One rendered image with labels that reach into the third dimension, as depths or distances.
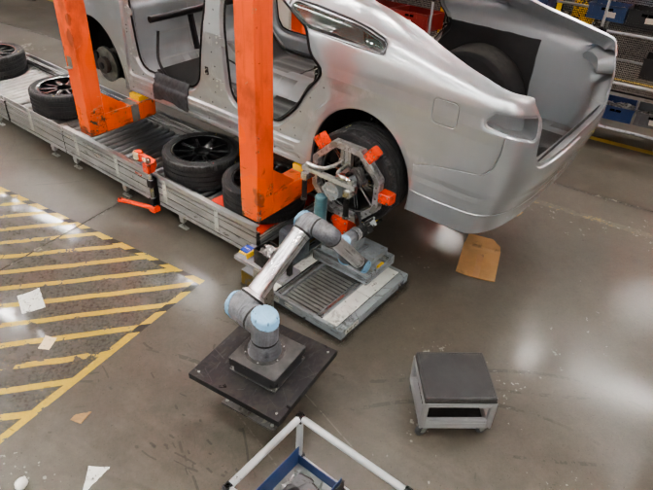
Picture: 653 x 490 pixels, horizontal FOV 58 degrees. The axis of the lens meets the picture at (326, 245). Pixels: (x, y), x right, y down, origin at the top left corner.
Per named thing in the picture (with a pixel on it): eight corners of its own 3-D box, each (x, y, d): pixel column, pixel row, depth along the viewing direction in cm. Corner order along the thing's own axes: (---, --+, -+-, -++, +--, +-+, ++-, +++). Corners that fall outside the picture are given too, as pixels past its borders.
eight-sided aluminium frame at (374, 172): (379, 228, 397) (388, 156, 366) (373, 232, 393) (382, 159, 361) (316, 199, 423) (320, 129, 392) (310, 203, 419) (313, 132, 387)
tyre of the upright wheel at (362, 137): (422, 144, 377) (341, 104, 404) (402, 157, 361) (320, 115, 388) (399, 225, 419) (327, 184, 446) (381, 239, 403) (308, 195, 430)
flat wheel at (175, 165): (150, 184, 489) (146, 158, 475) (186, 150, 541) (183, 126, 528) (223, 198, 477) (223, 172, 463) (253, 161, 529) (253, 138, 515)
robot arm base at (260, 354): (266, 367, 317) (266, 355, 311) (240, 351, 325) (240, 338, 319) (289, 347, 329) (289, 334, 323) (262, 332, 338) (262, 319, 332)
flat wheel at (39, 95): (109, 95, 634) (105, 74, 620) (91, 122, 581) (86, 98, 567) (46, 93, 630) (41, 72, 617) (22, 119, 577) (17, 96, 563)
